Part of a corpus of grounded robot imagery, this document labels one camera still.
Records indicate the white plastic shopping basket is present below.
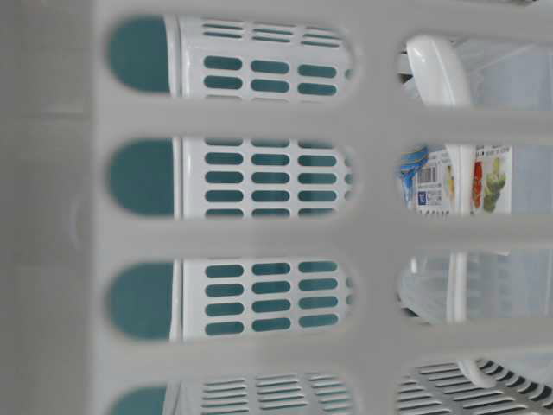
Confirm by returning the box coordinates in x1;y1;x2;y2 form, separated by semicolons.
1;1;552;414

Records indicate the blue printed plastic package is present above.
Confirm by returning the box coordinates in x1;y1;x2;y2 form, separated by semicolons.
398;144;429;206

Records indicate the clear plastic container with label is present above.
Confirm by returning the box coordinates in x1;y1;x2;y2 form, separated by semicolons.
399;35;552;324

